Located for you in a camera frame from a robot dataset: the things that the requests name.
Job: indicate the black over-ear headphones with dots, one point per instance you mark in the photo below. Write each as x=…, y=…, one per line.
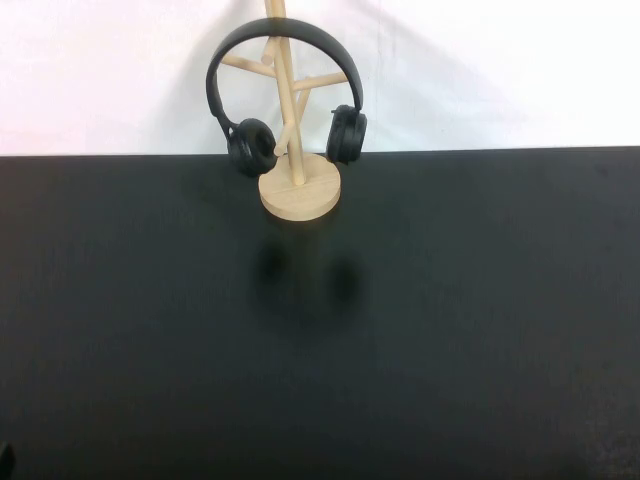
x=252, y=147

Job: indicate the wooden headphone stand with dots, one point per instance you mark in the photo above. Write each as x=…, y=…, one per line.
x=300, y=200

